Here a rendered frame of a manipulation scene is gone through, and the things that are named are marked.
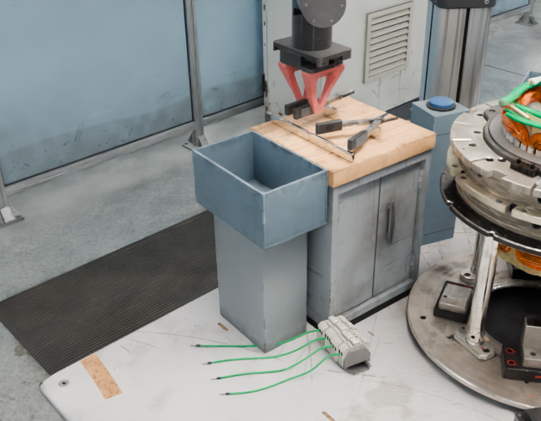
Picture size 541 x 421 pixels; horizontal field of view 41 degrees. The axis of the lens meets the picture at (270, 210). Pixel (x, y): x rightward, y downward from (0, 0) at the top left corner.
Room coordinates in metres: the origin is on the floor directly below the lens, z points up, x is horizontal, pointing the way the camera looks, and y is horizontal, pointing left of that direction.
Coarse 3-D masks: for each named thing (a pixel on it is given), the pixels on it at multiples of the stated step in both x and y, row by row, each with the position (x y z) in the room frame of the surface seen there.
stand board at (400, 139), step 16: (352, 112) 1.04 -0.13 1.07; (368, 112) 1.04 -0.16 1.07; (384, 112) 1.04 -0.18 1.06; (256, 128) 0.99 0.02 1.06; (272, 128) 0.99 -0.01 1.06; (304, 128) 0.98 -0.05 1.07; (352, 128) 0.98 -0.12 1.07; (384, 128) 0.98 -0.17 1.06; (400, 128) 0.98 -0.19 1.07; (416, 128) 0.98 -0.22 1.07; (288, 144) 0.93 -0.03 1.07; (304, 144) 0.93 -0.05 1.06; (336, 144) 0.93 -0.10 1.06; (368, 144) 0.92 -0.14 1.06; (384, 144) 0.92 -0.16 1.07; (400, 144) 0.92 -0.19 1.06; (416, 144) 0.93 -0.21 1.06; (432, 144) 0.95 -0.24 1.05; (320, 160) 0.87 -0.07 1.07; (336, 160) 0.87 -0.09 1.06; (368, 160) 0.88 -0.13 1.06; (384, 160) 0.89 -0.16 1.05; (400, 160) 0.91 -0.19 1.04; (336, 176) 0.84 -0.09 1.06; (352, 176) 0.86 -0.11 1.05
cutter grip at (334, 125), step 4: (332, 120) 0.94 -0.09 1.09; (336, 120) 0.94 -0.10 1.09; (340, 120) 0.94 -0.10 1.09; (316, 124) 0.93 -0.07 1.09; (320, 124) 0.93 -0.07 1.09; (324, 124) 0.93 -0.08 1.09; (328, 124) 0.93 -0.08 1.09; (332, 124) 0.93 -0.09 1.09; (336, 124) 0.94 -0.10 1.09; (340, 124) 0.94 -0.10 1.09; (316, 128) 0.93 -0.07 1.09; (320, 128) 0.93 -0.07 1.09; (324, 128) 0.93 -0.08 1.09; (328, 128) 0.93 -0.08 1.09; (332, 128) 0.94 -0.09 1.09; (336, 128) 0.94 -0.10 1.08; (340, 128) 0.94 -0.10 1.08; (316, 132) 0.93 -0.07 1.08; (320, 132) 0.93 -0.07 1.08; (324, 132) 0.93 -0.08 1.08; (328, 132) 0.93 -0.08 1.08
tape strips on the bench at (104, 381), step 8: (88, 360) 0.80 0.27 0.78; (96, 360) 0.80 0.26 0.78; (88, 368) 0.79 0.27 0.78; (96, 368) 0.79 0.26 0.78; (104, 368) 0.79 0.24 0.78; (96, 376) 0.77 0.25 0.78; (104, 376) 0.77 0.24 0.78; (96, 384) 0.75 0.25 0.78; (104, 384) 0.75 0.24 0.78; (112, 384) 0.75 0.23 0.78; (104, 392) 0.74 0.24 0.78; (112, 392) 0.74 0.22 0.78; (120, 392) 0.74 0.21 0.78
